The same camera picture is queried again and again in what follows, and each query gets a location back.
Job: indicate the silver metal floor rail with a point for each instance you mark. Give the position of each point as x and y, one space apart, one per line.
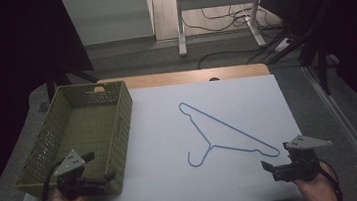
354 135

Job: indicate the person's right hand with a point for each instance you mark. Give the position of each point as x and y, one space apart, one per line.
319 187

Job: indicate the black metal stand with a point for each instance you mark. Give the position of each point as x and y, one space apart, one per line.
322 65

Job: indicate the white table sheet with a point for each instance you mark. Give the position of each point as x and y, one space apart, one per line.
157 143

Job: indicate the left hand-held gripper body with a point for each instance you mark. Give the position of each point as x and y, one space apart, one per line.
71 183

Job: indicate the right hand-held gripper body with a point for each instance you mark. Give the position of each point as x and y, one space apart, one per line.
302 164

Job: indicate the green perforated plastic basket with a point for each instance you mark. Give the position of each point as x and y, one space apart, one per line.
89 130

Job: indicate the dark curtain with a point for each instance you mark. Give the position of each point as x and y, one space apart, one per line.
3 82

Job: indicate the white power strip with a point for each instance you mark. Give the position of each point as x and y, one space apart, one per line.
283 45

